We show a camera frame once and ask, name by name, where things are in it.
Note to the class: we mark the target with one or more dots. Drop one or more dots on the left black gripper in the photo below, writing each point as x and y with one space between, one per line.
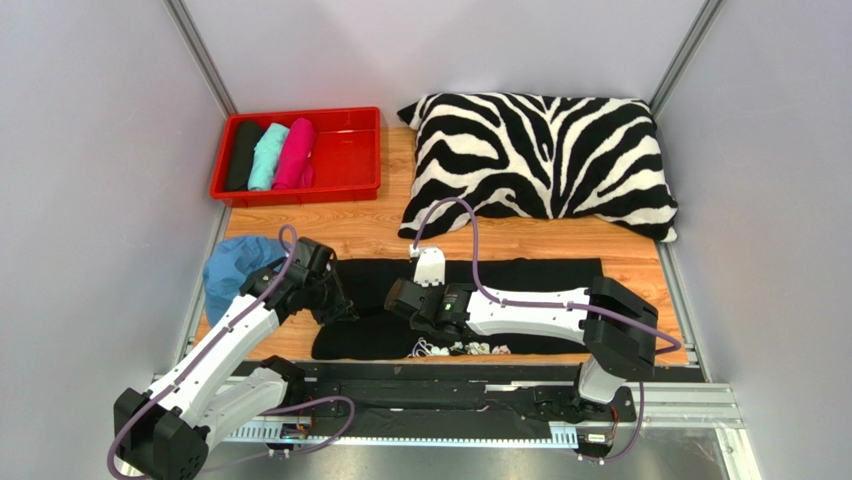
340 308

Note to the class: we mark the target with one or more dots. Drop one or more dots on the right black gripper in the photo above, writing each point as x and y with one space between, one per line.
405 297

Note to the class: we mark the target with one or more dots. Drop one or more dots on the blue bucket hat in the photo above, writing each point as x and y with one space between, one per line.
229 266

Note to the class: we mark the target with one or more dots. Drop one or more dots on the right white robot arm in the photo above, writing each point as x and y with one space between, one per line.
615 325

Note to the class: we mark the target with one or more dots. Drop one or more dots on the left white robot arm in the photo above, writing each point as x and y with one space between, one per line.
168 430

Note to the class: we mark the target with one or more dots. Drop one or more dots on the rolled pink shirt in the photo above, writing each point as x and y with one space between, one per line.
295 170

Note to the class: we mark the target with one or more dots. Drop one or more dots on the rolled teal shirt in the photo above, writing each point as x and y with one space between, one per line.
266 157

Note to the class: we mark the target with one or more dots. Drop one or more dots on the red plastic bin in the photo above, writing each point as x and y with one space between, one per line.
346 157

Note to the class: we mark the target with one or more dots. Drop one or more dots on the rolled black shirt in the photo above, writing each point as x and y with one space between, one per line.
248 134

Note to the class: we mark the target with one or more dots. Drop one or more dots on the zebra print pillow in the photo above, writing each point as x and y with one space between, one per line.
502 155

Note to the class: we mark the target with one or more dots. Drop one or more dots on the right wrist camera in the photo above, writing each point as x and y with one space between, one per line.
430 266

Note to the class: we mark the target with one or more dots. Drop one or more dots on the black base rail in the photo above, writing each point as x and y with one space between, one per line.
411 403

